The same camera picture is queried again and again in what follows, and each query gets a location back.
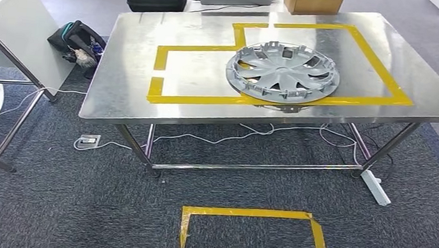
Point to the yellow tape on workbench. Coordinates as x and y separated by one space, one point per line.
190 100

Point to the stainless steel workbench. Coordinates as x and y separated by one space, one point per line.
195 32

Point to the grey wheel hubcap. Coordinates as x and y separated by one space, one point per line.
281 71

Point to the yellow floor tape square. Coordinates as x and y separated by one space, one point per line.
244 212

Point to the silver floor socket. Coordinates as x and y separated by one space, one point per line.
89 140

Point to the brown cardboard box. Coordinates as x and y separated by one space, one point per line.
313 4

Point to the black backpack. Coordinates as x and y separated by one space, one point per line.
76 37

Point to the white power strip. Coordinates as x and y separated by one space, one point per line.
375 188

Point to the white table steel legs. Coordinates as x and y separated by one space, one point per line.
25 28

